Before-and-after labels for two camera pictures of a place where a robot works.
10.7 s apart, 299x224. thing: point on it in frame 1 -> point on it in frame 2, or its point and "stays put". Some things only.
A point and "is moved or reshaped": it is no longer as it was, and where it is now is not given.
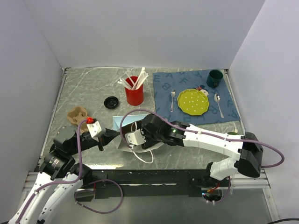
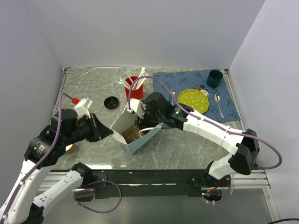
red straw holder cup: x=134 y=97 stays put
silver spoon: x=217 y=98 stays put
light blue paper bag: x=126 y=124 is moved or reshaped
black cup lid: x=111 y=102 stays put
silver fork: x=173 y=94 stays put
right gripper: x=149 y=142 -> x=143 y=122
